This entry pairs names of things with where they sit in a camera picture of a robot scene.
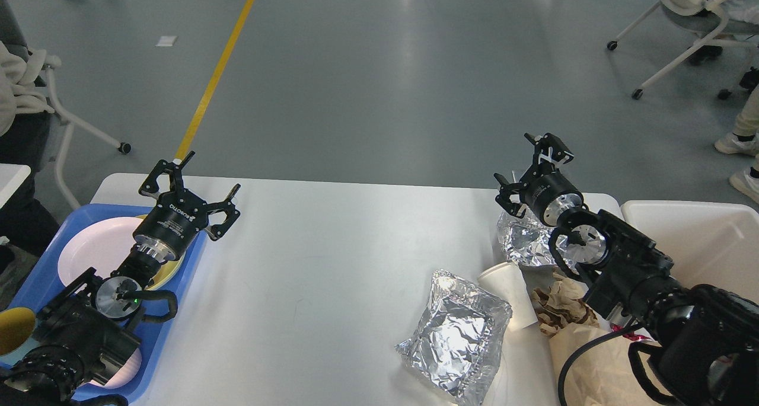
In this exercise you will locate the crumpled brown paper ball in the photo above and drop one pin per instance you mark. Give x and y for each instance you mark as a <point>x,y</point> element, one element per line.
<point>561,304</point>

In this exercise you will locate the brown paper bag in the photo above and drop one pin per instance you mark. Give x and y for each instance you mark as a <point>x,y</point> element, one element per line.
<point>600,376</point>

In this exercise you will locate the white paper cup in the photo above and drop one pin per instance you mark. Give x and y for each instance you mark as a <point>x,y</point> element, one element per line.
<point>506,281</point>

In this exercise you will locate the yellow plate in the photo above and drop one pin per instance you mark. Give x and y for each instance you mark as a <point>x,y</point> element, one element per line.
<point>167,271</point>

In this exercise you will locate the blue plastic tray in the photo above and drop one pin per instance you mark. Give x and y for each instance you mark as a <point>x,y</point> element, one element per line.
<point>43,284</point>

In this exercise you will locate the pink ribbed mug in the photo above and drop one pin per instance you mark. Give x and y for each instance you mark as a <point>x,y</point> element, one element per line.
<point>125,374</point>

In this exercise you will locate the teal mug yellow inside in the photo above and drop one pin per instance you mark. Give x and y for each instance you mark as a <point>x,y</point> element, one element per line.
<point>17,327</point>

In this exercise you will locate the pink plate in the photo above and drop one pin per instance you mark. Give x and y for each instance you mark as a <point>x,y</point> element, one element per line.
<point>102,246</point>

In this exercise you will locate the white rolling office chair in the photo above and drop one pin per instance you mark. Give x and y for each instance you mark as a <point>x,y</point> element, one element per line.
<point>710,22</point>

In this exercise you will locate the large crumpled foil sheet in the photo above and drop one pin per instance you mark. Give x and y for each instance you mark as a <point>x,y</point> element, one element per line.
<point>456,347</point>

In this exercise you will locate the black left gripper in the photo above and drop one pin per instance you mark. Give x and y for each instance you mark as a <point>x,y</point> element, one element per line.
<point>172,225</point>

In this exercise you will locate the small foil ball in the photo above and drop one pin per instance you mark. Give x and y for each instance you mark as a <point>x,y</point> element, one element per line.
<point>524,241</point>

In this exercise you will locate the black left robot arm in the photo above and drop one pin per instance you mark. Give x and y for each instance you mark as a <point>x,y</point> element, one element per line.
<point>87,331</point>

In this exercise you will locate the person in cream sweater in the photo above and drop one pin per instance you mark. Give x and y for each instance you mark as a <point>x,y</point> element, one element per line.
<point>25,127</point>

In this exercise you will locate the person in beige trousers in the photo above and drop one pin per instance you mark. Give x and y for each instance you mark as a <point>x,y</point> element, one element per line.
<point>742,139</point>

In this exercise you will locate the white chair frame left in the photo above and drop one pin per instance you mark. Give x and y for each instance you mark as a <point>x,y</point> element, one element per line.
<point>47,64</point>

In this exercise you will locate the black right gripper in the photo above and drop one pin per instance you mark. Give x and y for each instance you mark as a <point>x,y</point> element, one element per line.
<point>543,188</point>

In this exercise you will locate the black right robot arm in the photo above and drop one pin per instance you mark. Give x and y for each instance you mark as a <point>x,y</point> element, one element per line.
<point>705,338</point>

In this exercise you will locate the white plastic bin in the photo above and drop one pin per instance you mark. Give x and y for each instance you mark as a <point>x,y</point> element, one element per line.
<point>709,243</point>

